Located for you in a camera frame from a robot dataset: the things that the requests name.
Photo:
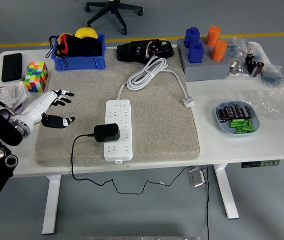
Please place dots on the black table control panel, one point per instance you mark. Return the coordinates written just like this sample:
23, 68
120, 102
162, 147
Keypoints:
259, 163

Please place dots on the black office chair base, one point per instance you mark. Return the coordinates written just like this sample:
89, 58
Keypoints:
113, 8

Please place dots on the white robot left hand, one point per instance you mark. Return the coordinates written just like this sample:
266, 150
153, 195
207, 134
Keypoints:
38, 107

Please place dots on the clear bag of metal parts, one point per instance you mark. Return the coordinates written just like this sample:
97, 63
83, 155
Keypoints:
236, 70

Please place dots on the light blue plate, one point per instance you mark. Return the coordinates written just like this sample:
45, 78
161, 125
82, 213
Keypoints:
222, 127

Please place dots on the silver foot pedal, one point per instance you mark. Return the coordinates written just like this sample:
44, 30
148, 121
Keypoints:
196, 177

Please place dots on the green battery cell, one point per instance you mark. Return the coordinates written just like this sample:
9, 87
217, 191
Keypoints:
236, 122
244, 131
250, 123
237, 125

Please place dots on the black smartphone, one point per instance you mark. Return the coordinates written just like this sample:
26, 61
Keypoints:
12, 67

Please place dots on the grey foam holder block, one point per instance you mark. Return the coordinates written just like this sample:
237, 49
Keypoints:
205, 47
206, 71

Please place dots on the clear bag of blue resistors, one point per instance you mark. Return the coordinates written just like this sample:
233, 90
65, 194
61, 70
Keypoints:
235, 48

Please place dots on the empty clear plastic bag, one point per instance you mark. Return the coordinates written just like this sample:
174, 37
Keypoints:
269, 102

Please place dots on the grey-brown fabric mat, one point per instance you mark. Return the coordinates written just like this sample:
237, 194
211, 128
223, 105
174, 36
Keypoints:
156, 130

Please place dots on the colourful puzzle cube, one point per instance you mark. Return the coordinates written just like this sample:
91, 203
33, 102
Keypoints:
35, 76

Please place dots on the white table leg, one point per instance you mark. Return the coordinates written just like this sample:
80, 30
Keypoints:
226, 192
50, 205

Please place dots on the black cloth pouch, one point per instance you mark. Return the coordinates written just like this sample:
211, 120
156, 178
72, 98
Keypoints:
91, 46

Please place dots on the clear bag of blue components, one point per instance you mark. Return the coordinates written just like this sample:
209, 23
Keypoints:
272, 76

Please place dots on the black capacitor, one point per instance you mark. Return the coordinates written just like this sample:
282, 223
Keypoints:
247, 112
221, 115
229, 111
237, 110

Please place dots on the blue plastic bin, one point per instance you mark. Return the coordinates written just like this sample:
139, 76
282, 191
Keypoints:
82, 62

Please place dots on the blue plastic block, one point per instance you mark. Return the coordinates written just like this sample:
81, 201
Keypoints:
191, 37
196, 53

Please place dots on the yellow ball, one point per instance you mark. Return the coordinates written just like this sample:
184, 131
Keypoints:
85, 32

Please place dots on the clear bag of black capacitors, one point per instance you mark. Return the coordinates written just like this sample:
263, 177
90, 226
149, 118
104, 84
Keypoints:
254, 65

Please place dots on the orange plastic cylinder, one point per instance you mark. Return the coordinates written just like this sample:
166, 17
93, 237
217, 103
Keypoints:
212, 36
219, 51

